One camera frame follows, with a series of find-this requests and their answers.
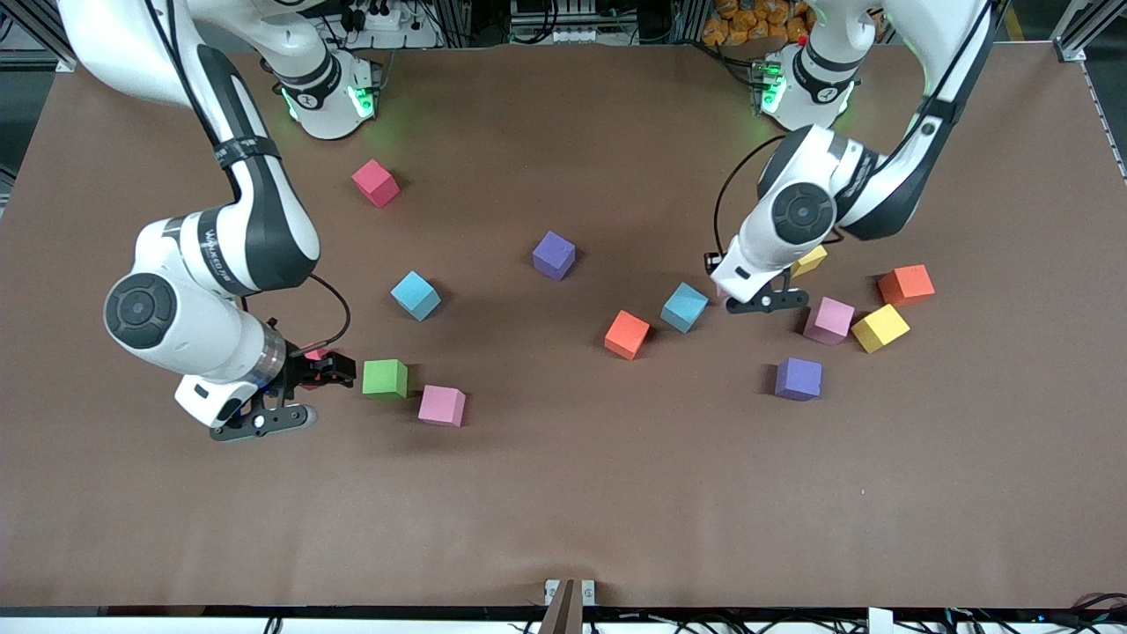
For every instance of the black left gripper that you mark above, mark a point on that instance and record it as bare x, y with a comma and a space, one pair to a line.
711, 262

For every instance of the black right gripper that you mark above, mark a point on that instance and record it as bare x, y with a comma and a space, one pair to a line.
305, 371

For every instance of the pink foam cube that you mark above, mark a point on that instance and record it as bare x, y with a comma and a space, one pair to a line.
721, 294
440, 405
829, 320

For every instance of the purple foam cube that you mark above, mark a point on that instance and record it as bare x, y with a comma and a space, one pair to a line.
798, 379
553, 254

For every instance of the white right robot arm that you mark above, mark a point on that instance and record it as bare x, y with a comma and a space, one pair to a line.
194, 326

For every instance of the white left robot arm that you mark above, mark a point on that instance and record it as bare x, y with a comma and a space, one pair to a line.
828, 167

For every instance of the yellow foam cube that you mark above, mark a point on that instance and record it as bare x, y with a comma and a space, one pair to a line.
812, 261
879, 328

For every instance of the green foam cube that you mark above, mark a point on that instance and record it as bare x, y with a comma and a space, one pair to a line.
384, 377

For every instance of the blue foam cube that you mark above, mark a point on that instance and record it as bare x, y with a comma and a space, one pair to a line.
684, 306
414, 293

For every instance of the orange foam cube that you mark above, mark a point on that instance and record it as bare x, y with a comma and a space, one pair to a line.
626, 335
905, 283

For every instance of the bag of orange objects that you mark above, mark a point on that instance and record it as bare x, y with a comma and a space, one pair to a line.
757, 22

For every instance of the brown paper table cover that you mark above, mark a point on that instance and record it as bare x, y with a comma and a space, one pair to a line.
563, 493

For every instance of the white equipment box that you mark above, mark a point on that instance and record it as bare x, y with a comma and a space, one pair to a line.
555, 22

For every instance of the white power strip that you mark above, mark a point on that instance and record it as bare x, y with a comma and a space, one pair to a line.
387, 18

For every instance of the grey camera pole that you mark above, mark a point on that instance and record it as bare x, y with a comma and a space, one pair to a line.
562, 612

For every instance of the metal mounting bracket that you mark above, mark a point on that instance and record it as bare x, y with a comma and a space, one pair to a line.
588, 592

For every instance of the aluminium frame profile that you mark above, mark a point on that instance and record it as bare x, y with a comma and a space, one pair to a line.
35, 26
1079, 40

